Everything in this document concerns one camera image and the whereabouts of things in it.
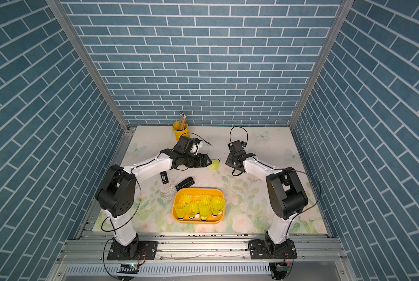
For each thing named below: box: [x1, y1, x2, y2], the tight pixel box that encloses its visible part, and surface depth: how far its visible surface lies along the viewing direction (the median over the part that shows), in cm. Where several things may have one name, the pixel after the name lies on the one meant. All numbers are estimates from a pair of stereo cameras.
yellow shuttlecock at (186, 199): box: [180, 194, 193, 208], surface depth 86 cm
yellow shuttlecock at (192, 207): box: [186, 201, 200, 220], surface depth 83 cm
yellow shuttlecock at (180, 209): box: [173, 203, 187, 221], surface depth 82 cm
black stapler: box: [175, 176, 195, 192], surface depth 93 cm
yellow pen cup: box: [172, 121, 190, 142], surface depth 110 cm
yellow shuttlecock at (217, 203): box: [210, 196, 225, 218], surface depth 84 cm
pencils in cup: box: [179, 110, 187, 131], surface depth 108 cm
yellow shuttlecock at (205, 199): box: [199, 193, 213, 206], surface depth 86 cm
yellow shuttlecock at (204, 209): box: [198, 203, 212, 222], surface depth 80 cm
